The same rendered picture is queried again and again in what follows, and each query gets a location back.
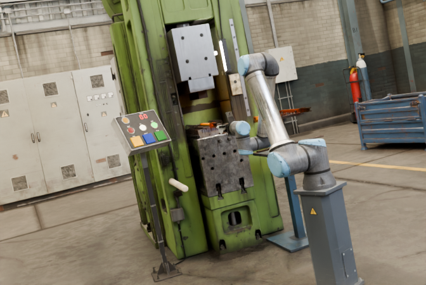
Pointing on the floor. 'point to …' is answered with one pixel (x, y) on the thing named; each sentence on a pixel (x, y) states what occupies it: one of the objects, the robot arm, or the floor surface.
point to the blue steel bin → (392, 119)
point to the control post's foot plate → (166, 272)
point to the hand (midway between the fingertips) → (225, 124)
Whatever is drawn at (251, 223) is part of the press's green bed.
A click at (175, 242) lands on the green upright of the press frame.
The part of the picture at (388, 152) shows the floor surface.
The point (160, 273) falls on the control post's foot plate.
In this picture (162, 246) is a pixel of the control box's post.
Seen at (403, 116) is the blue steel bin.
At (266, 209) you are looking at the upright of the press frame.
